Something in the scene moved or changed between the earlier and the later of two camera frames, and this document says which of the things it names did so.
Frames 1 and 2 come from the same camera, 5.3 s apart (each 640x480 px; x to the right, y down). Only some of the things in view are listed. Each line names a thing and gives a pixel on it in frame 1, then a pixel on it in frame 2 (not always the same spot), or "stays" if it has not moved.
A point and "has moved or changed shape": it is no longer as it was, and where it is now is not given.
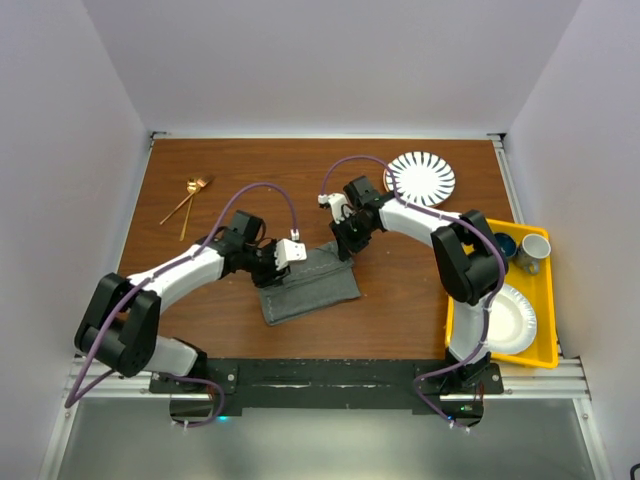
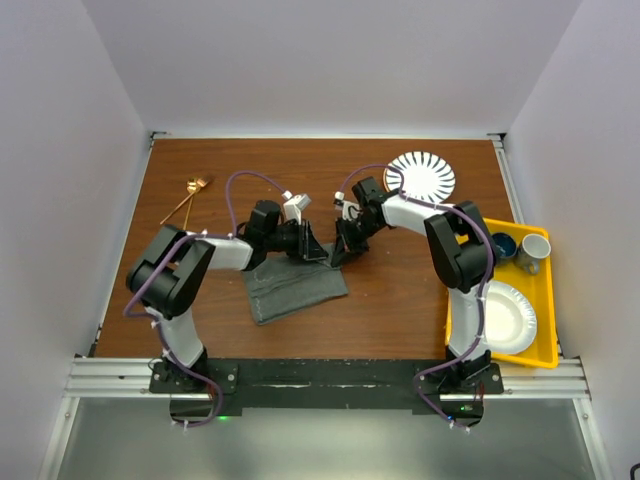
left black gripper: x=271 y=275 to x=314 y=249
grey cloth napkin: x=321 y=281 has moved or changed shape
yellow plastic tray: x=542 y=348 stays
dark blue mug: x=506 y=244 stays
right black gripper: x=348 y=247 stays
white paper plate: x=513 y=322 stays
